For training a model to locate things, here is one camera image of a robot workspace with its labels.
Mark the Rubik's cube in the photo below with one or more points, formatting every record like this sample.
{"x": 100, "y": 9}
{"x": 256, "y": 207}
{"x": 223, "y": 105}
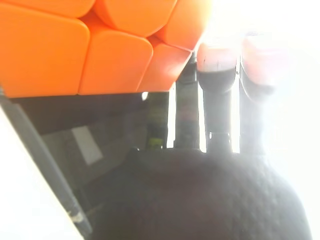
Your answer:
{"x": 75, "y": 45}

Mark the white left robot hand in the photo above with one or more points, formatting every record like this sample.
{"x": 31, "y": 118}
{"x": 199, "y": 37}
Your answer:
{"x": 200, "y": 200}

